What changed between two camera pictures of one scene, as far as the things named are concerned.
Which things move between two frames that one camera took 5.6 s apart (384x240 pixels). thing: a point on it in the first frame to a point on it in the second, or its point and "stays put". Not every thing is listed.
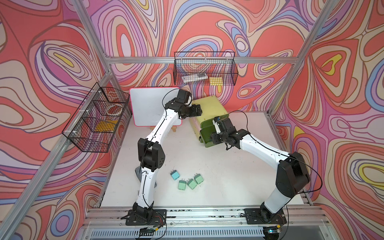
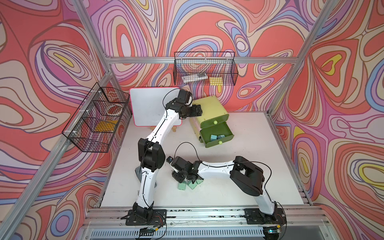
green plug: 191,183 stays put
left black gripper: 193,112 stays put
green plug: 182,184 stays put
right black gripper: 214,138 to 175,176
